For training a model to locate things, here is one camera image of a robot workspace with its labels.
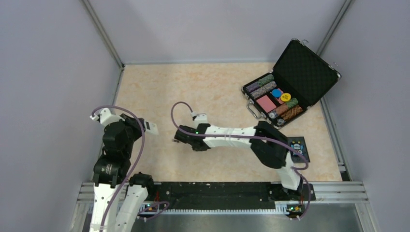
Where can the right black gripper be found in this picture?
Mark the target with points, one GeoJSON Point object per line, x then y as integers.
{"type": "Point", "coordinates": [205, 148]}

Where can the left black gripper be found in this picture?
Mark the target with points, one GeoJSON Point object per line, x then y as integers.
{"type": "Point", "coordinates": [133, 122]}

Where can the white remote control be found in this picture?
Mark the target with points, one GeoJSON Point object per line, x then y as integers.
{"type": "Point", "coordinates": [151, 128]}

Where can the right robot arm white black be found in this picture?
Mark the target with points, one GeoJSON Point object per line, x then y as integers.
{"type": "Point", "coordinates": [268, 144]}

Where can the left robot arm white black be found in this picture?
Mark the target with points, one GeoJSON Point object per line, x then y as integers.
{"type": "Point", "coordinates": [117, 197]}

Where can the pink card deck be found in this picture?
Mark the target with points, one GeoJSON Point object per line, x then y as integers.
{"type": "Point", "coordinates": [266, 103]}

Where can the blue round chip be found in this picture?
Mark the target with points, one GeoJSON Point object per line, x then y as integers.
{"type": "Point", "coordinates": [277, 93]}

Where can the blue owl toy figure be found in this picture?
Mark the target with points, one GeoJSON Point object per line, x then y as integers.
{"type": "Point", "coordinates": [299, 147]}

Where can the yellow round chip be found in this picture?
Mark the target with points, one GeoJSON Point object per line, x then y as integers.
{"type": "Point", "coordinates": [285, 97]}

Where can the black poker chip case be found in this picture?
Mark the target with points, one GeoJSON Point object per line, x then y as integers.
{"type": "Point", "coordinates": [298, 71]}

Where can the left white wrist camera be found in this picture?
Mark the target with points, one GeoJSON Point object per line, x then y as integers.
{"type": "Point", "coordinates": [105, 117]}

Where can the black mounting rail base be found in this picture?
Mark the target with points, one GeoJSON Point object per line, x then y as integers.
{"type": "Point", "coordinates": [227, 195]}

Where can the black studded base plate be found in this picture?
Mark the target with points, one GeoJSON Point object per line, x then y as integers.
{"type": "Point", "coordinates": [295, 157]}

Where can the aluminium frame rail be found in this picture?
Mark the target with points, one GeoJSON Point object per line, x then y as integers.
{"type": "Point", "coordinates": [325, 192]}

